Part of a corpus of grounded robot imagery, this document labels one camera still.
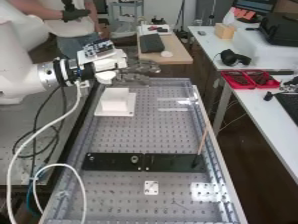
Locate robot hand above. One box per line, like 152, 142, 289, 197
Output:
78, 38, 164, 85

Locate black case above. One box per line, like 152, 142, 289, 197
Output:
139, 33, 167, 54

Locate small white box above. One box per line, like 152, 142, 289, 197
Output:
94, 86, 139, 118

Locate person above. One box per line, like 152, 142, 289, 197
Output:
7, 0, 112, 62

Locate wooden desk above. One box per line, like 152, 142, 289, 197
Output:
136, 24, 195, 66

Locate small cardboard box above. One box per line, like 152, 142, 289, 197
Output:
215, 22, 237, 41

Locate black headphones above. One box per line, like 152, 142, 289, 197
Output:
220, 48, 253, 67

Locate red tray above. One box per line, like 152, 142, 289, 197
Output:
245, 69, 283, 90
220, 69, 259, 90

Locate black plate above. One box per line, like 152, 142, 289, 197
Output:
82, 152, 209, 174

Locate thin stick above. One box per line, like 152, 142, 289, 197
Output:
196, 114, 215, 156

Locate white desk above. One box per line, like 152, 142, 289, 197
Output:
229, 74, 298, 185
188, 24, 298, 72

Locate small black object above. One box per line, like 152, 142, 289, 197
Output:
263, 91, 276, 102

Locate small white square plate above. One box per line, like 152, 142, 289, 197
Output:
143, 180, 160, 196

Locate black bag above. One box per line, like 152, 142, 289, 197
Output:
259, 13, 298, 47

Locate black keyboard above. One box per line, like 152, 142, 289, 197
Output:
275, 92, 298, 127

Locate white cable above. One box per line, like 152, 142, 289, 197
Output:
5, 81, 86, 224
31, 162, 88, 224

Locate black cable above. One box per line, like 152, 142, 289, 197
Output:
13, 85, 68, 160

